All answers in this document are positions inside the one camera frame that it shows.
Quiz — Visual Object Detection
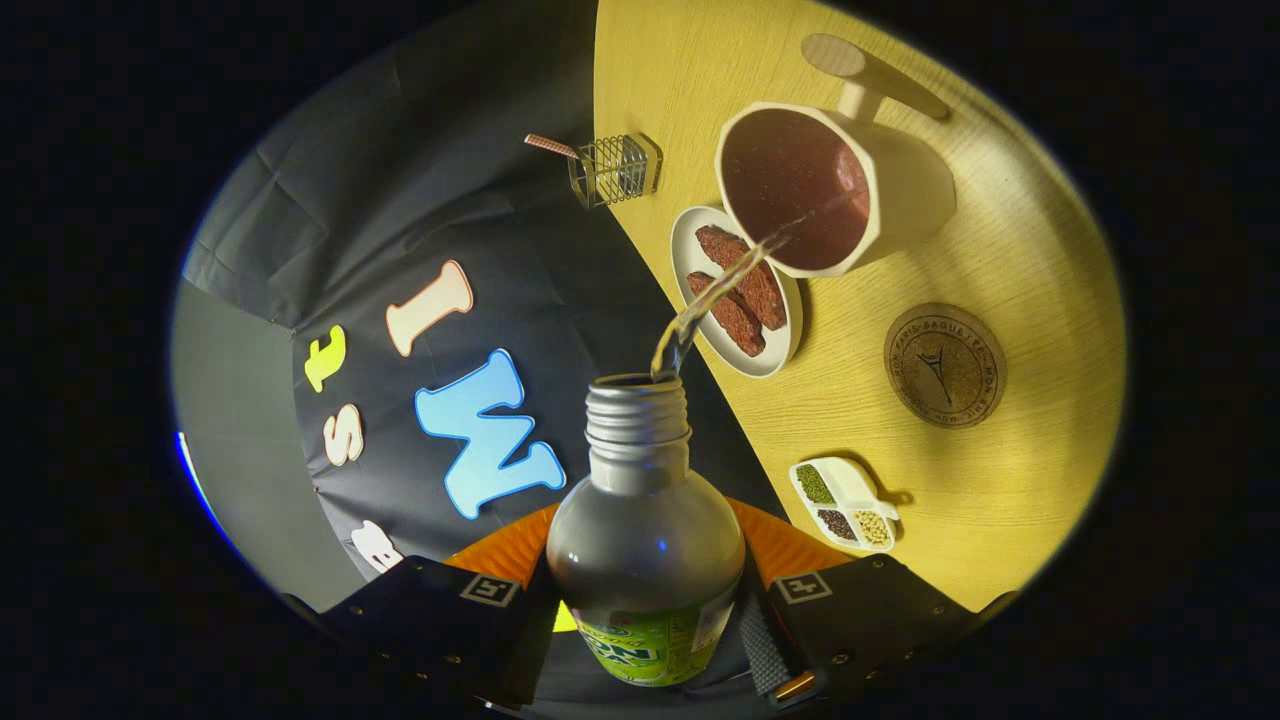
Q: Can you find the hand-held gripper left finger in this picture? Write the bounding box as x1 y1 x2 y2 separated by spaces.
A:
318 503 559 713

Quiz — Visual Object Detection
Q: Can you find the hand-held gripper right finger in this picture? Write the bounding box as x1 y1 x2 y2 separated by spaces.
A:
728 497 986 711

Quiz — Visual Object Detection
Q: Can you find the silver juice bottle green label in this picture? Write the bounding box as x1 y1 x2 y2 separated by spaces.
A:
545 372 746 687

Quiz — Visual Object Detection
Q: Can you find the round cork coaster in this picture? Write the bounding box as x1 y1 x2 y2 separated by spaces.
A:
884 303 1008 430

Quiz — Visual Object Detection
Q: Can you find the pale juice stream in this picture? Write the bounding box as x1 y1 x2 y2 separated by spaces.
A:
650 190 871 383

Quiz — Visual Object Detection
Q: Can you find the white cup pink inside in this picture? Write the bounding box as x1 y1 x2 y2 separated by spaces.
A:
714 33 958 279

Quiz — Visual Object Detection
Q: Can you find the white divided dish of beans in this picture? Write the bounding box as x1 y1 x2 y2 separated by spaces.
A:
789 457 900 554

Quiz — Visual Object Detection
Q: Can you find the wooden table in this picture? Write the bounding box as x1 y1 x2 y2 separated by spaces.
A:
593 0 1129 613

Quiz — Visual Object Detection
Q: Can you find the brown meat piece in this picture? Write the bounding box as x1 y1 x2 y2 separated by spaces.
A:
695 224 788 332
686 271 767 358

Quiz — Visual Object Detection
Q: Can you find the black backdrop cloth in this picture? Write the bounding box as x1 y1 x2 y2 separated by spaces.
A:
180 0 791 716

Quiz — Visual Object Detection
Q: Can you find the white oval plate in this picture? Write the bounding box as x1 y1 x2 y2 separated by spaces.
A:
670 205 804 379

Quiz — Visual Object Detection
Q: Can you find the wire basket holder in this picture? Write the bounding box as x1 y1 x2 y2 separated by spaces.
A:
568 133 664 209

